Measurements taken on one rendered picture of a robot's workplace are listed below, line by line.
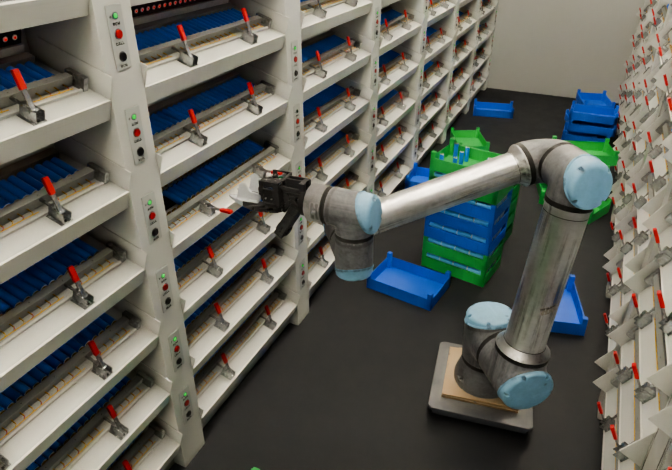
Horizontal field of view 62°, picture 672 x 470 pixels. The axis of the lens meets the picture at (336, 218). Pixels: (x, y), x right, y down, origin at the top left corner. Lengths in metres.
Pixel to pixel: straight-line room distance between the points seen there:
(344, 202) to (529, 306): 0.60
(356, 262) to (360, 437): 0.74
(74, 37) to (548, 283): 1.21
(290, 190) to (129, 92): 0.40
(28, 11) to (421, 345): 1.66
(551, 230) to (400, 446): 0.82
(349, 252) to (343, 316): 1.02
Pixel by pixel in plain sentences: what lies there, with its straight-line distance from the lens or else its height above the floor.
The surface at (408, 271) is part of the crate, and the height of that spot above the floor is 0.01.
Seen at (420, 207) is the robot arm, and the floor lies 0.78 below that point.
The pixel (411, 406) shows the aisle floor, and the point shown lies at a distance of 1.96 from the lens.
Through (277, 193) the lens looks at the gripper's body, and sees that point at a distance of 1.31.
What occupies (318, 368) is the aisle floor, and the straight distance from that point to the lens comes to 2.07.
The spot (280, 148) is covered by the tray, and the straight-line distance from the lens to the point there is 1.87.
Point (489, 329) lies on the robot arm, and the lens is 1.76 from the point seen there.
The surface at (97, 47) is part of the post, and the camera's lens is 1.19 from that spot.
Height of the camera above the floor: 1.44
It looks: 29 degrees down
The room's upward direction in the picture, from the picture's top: straight up
